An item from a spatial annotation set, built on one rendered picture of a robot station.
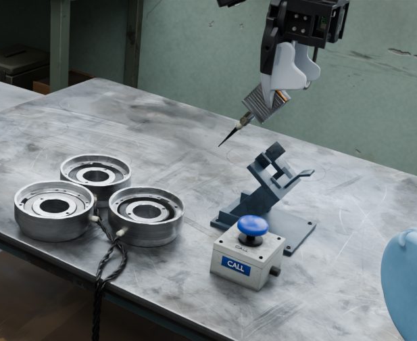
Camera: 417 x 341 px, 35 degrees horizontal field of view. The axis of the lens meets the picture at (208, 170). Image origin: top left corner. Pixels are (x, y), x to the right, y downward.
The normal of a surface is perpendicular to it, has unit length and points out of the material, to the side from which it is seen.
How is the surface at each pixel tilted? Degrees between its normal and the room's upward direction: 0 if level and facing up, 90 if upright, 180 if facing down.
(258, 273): 90
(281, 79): 86
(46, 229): 90
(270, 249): 0
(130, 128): 0
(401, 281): 98
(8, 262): 0
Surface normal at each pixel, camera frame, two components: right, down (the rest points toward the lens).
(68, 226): 0.52, 0.43
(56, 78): -0.48, 0.33
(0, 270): 0.11, -0.89
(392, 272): -0.93, 0.18
